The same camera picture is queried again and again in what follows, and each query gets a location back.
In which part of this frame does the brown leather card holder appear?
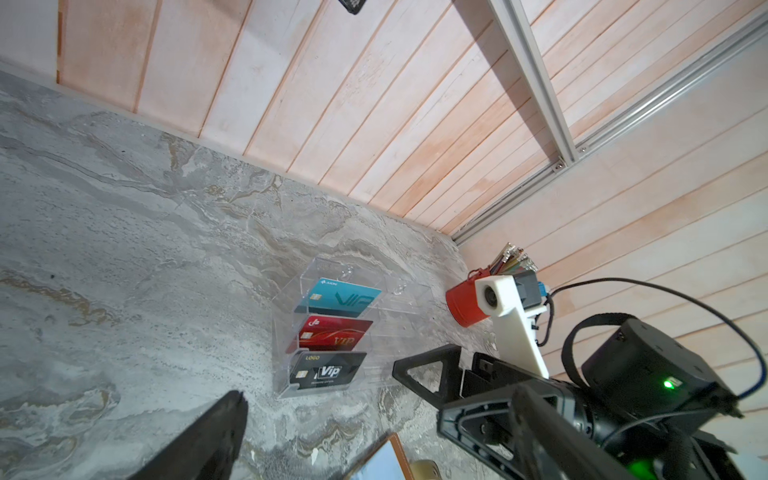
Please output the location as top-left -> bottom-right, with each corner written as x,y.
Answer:
343,433 -> 442,480

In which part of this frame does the black card in stand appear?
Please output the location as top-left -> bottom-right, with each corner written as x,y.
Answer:
289,351 -> 367,390

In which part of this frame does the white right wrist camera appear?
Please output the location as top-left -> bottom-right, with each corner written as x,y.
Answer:
474,275 -> 550,379

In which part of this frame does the clear acrylic card stand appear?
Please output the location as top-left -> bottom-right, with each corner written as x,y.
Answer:
272,257 -> 434,399

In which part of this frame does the teal card in stand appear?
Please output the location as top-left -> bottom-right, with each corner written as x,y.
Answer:
294,278 -> 382,318

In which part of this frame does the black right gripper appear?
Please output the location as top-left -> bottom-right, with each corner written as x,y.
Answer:
392,317 -> 740,479

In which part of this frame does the red metal pencil bucket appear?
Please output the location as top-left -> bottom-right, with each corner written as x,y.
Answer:
445,267 -> 490,328

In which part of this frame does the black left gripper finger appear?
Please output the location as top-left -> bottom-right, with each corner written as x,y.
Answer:
130,390 -> 249,480

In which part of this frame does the red card in stand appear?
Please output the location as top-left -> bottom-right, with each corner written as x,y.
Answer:
286,314 -> 374,354

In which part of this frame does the black mesh wall basket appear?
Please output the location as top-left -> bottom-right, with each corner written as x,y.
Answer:
339,0 -> 366,15

